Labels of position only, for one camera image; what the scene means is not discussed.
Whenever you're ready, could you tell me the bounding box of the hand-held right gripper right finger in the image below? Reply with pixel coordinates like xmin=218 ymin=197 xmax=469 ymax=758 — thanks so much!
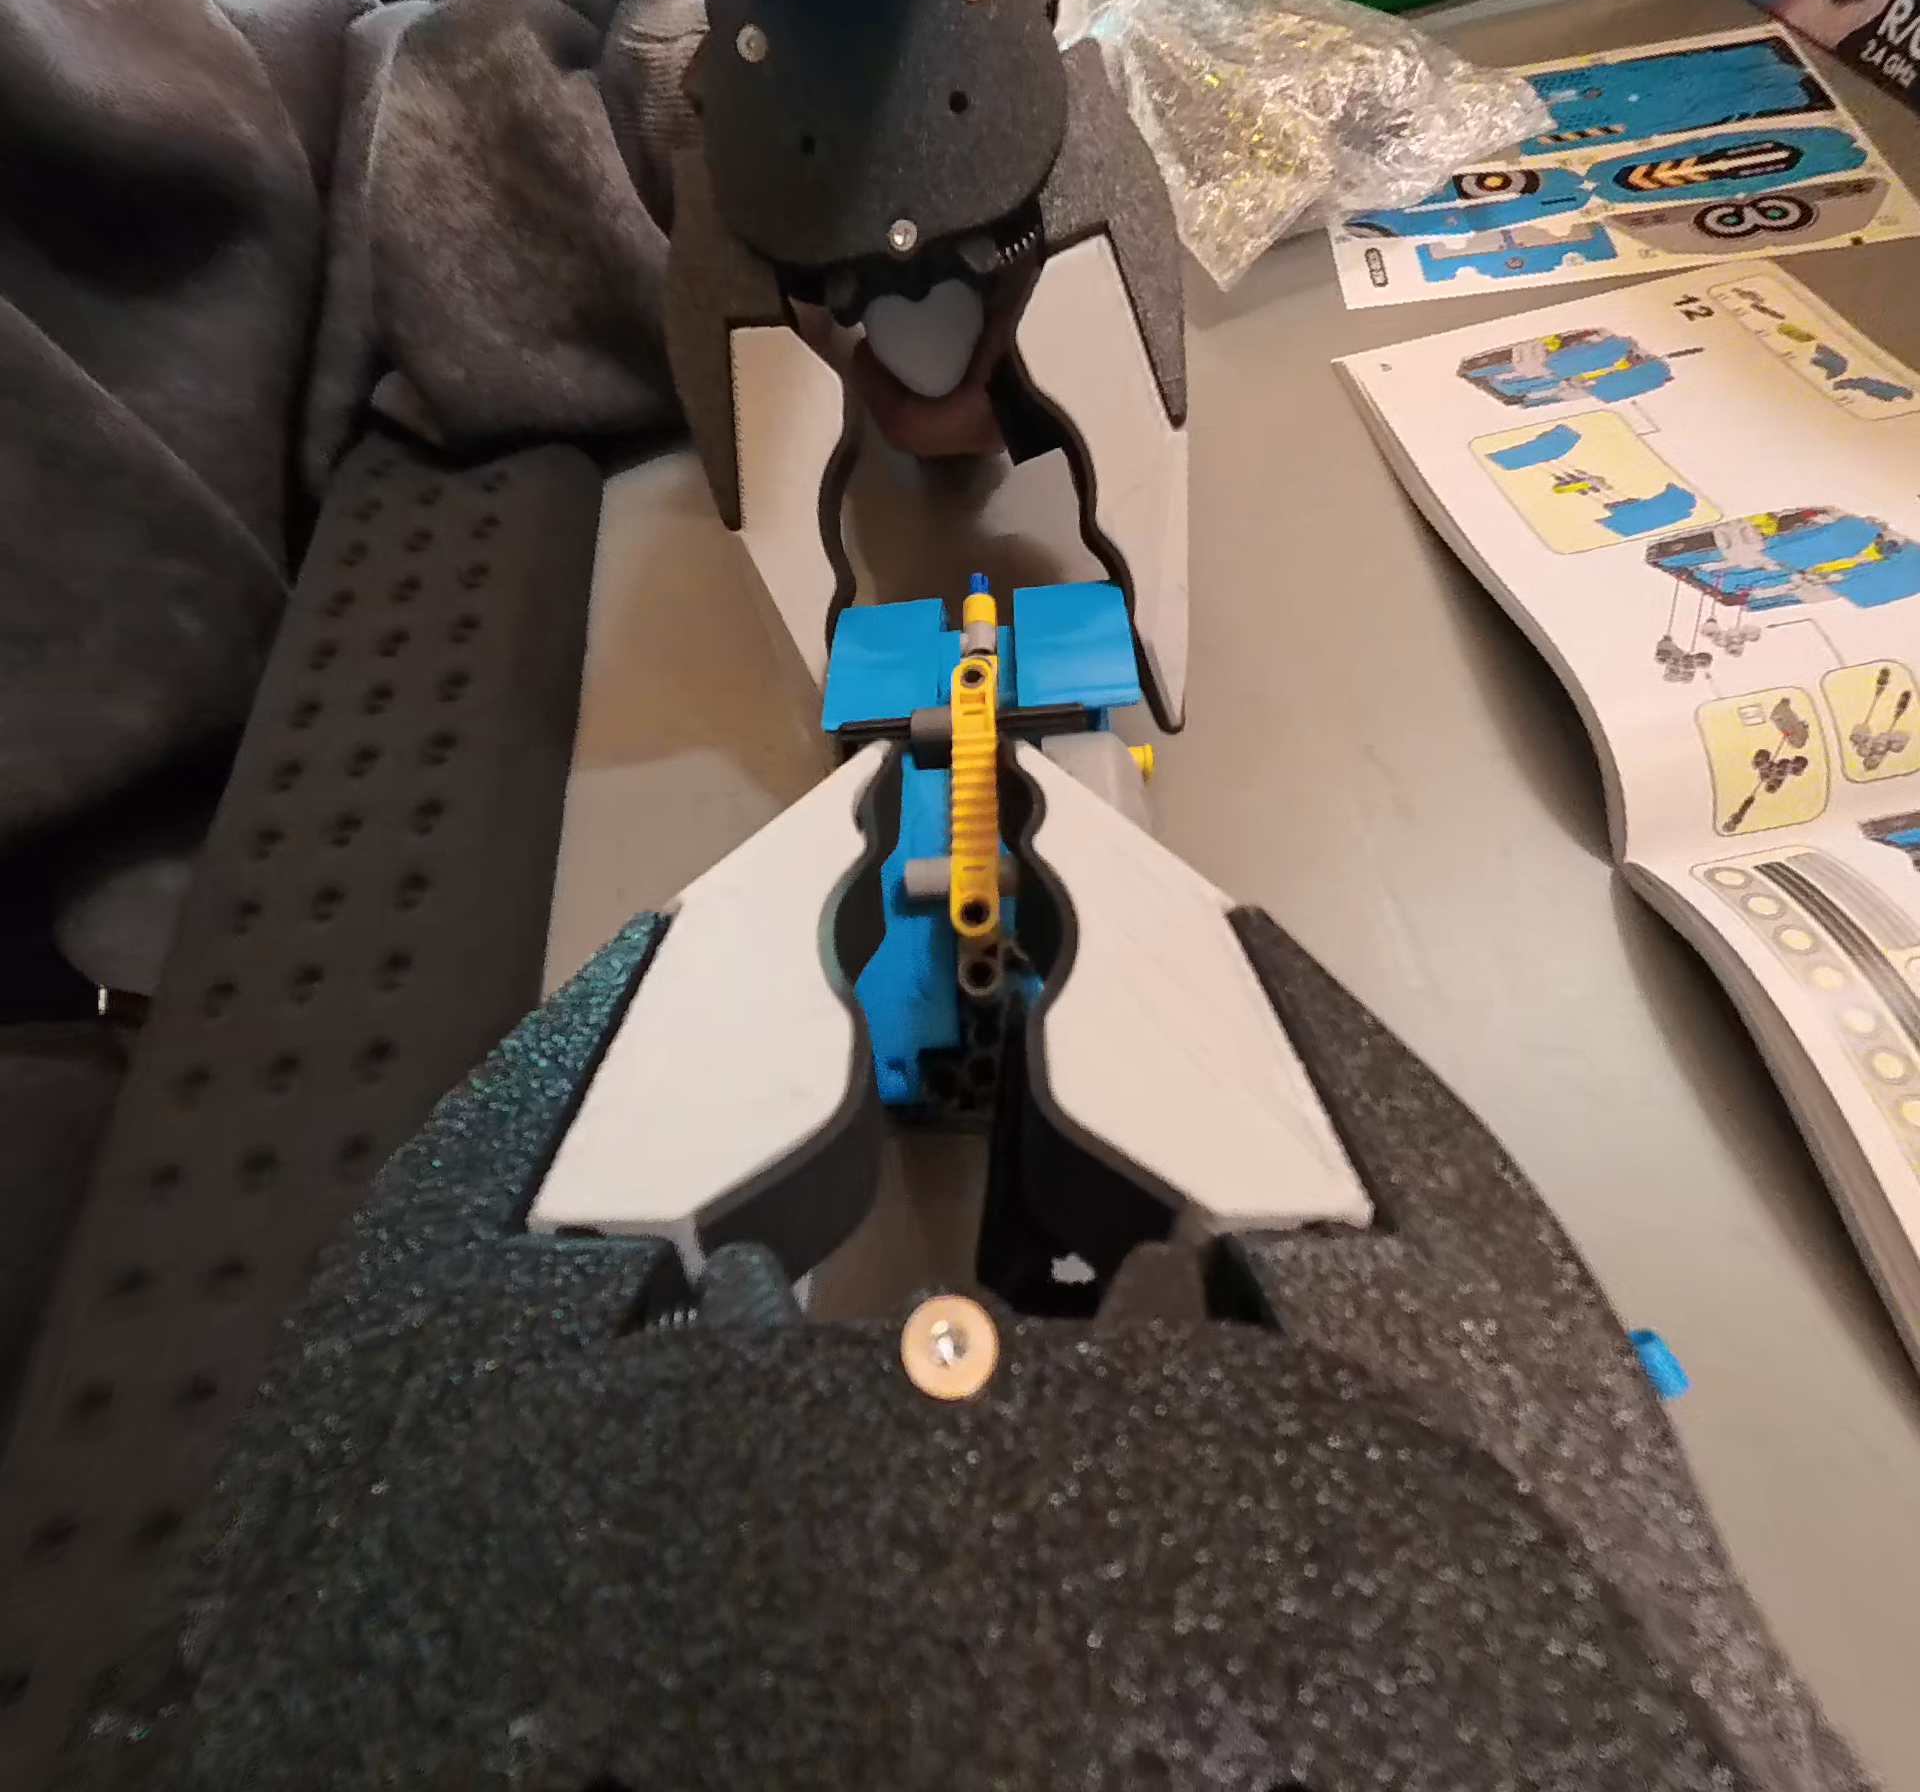
xmin=1008 ymin=742 xmax=1376 ymax=1248

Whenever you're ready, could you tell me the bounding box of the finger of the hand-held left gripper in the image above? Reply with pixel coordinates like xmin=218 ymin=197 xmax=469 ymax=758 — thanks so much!
xmin=727 ymin=321 xmax=862 ymax=694
xmin=1019 ymin=230 xmax=1194 ymax=737

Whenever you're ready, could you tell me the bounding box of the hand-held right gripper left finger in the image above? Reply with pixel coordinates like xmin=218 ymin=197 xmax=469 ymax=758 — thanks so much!
xmin=529 ymin=742 xmax=903 ymax=1285

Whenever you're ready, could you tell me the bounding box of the blue yellow toy brick model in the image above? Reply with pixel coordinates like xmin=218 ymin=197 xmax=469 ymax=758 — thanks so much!
xmin=820 ymin=566 xmax=1160 ymax=1120

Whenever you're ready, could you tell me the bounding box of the blue curved panel piece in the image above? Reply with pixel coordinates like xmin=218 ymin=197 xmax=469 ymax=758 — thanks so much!
xmin=859 ymin=758 xmax=976 ymax=1106

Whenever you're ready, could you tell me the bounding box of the thin black axle rod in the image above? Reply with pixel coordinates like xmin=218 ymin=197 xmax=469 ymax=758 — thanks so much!
xmin=836 ymin=706 xmax=1121 ymax=747

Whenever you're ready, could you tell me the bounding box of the person's left forearm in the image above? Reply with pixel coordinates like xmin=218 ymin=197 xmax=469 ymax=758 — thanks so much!
xmin=336 ymin=0 xmax=739 ymax=449

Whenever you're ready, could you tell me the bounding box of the grey desk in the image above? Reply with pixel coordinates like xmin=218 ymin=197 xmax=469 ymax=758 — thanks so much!
xmin=541 ymin=0 xmax=1920 ymax=1750

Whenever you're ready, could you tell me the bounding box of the person's left hand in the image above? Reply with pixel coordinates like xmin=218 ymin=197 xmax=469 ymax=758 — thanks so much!
xmin=859 ymin=334 xmax=1008 ymax=463

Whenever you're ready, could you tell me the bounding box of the white instruction booklet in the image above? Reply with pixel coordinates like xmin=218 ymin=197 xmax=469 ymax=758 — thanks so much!
xmin=1333 ymin=259 xmax=1920 ymax=1375

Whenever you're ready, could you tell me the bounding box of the printed paper sheet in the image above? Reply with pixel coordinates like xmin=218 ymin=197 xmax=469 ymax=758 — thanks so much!
xmin=1328 ymin=26 xmax=1920 ymax=314

